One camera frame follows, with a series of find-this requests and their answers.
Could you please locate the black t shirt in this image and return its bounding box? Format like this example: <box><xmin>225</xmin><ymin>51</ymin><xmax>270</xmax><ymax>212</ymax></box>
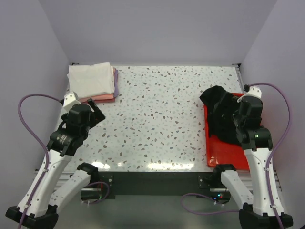
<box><xmin>200</xmin><ymin>85</ymin><xmax>241</xmax><ymax>146</ymax></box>

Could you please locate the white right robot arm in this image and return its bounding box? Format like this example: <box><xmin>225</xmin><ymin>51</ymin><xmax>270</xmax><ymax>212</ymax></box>
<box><xmin>212</xmin><ymin>95</ymin><xmax>293</xmax><ymax>229</ymax></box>

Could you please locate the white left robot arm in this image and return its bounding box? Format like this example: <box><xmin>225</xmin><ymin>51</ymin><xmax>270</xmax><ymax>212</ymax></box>
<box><xmin>5</xmin><ymin>99</ymin><xmax>110</xmax><ymax>229</ymax></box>

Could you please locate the folded pink t shirt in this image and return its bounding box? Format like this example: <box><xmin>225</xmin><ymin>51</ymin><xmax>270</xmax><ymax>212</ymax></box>
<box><xmin>80</xmin><ymin>66</ymin><xmax>116</xmax><ymax>103</ymax></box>

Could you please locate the folded white t shirt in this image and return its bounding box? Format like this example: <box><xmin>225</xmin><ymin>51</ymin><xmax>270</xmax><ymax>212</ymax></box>
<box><xmin>67</xmin><ymin>62</ymin><xmax>115</xmax><ymax>99</ymax></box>

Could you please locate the folded purple t shirt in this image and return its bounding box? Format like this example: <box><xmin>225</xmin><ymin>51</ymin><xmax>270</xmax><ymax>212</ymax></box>
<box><xmin>113</xmin><ymin>69</ymin><xmax>119</xmax><ymax>98</ymax></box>

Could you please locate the red plastic tray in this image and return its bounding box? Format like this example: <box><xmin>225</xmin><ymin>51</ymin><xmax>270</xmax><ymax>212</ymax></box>
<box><xmin>203</xmin><ymin>93</ymin><xmax>249</xmax><ymax>171</ymax></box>

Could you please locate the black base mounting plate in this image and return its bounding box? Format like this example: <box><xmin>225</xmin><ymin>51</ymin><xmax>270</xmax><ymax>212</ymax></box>
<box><xmin>81</xmin><ymin>172</ymin><xmax>231</xmax><ymax>203</ymax></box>

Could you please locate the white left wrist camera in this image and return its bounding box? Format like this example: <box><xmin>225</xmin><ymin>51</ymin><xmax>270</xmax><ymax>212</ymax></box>
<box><xmin>62</xmin><ymin>91</ymin><xmax>81</xmax><ymax>112</ymax></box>

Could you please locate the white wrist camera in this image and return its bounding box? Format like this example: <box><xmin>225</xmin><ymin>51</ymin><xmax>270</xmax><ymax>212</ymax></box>
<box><xmin>243</xmin><ymin>85</ymin><xmax>262</xmax><ymax>99</ymax></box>
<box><xmin>62</xmin><ymin>91</ymin><xmax>81</xmax><ymax>112</ymax></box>

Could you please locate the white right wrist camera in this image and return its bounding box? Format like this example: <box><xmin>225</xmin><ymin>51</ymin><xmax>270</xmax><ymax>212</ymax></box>
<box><xmin>243</xmin><ymin>85</ymin><xmax>262</xmax><ymax>99</ymax></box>

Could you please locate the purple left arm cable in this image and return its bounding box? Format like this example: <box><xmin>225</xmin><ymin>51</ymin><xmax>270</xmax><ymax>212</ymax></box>
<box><xmin>17</xmin><ymin>93</ymin><xmax>65</xmax><ymax>229</ymax></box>

